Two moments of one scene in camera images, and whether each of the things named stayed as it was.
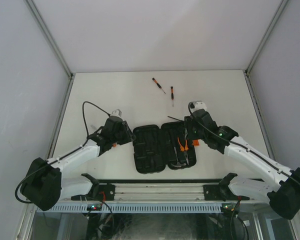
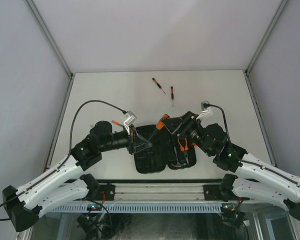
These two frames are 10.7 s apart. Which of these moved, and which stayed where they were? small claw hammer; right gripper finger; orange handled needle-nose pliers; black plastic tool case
Moved: right gripper finger
Stayed: black plastic tool case; small claw hammer; orange handled needle-nose pliers
